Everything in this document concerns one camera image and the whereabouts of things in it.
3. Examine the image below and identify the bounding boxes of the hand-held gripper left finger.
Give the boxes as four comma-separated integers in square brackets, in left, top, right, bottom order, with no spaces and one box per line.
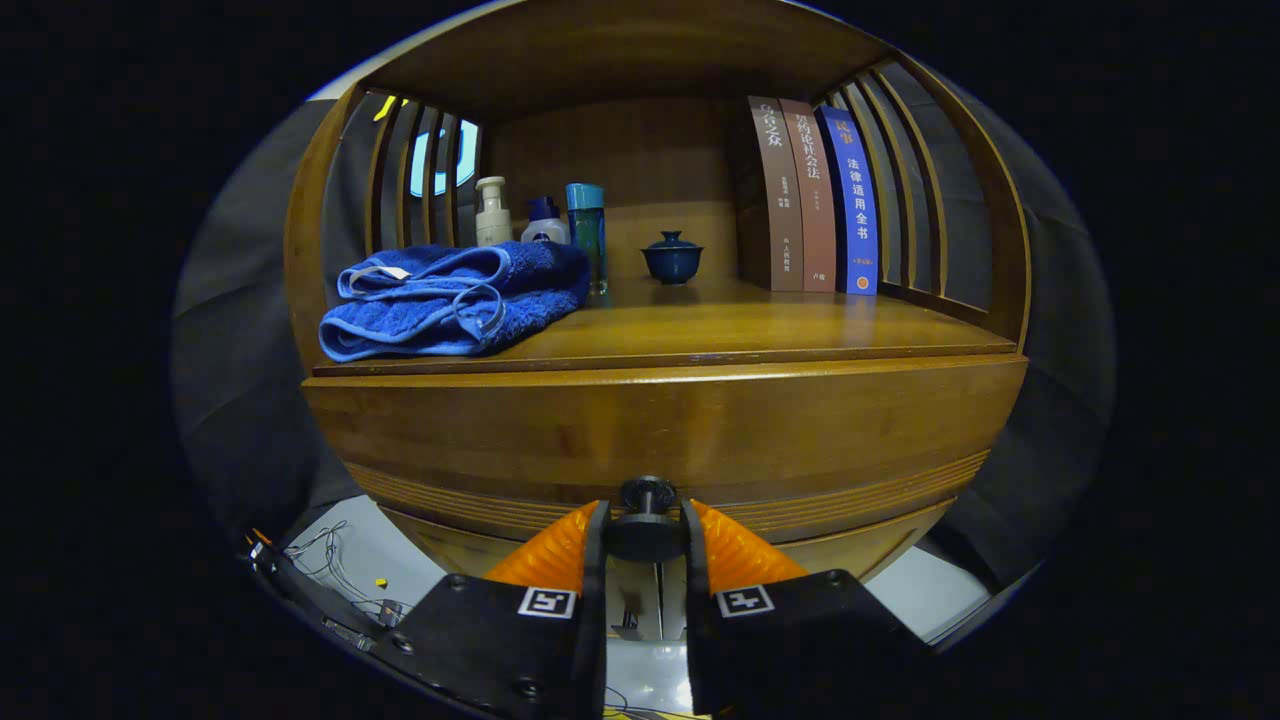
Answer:
[395,499,613,720]

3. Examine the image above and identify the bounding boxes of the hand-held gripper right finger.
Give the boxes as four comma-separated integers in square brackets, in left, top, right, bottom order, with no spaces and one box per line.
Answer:
[680,498,941,717]

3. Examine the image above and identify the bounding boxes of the wooden drawer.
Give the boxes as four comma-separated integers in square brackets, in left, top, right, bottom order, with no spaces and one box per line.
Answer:
[302,355,1030,566]

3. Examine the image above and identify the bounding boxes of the wooden countertop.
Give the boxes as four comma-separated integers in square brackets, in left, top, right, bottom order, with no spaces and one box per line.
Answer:
[312,275,1016,376]

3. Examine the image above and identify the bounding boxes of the wooden cabinet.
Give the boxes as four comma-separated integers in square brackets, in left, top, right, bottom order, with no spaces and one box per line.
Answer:
[283,0,1031,641]

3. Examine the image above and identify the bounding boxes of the blue folded towel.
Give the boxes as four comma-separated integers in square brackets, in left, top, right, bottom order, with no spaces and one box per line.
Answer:
[318,240,591,363]

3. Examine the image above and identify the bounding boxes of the blue lidded teacup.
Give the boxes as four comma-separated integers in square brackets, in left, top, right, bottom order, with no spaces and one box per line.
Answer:
[641,231,704,286]

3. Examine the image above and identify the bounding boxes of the teal bottle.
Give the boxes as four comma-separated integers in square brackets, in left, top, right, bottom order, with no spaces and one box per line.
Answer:
[565,183,609,296]

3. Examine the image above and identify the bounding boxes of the white bottle with blue cap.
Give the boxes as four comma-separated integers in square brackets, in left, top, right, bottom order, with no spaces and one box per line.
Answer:
[520,196,571,246]

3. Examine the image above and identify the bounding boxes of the white pump bottle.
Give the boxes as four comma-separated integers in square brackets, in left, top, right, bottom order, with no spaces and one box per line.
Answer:
[474,176,513,247]

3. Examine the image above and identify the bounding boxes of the dark brown book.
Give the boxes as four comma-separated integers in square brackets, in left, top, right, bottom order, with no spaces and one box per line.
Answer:
[745,96,804,293]

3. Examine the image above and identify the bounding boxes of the reddish brown book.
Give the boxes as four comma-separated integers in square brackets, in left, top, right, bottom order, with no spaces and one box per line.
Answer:
[780,98,838,294]

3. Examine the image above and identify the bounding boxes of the blue book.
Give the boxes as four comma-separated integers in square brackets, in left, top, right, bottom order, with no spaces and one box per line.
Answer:
[815,105,880,296]

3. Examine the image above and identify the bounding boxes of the tangled thin cables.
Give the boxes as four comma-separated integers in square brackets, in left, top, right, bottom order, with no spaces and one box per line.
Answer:
[285,520,406,626]

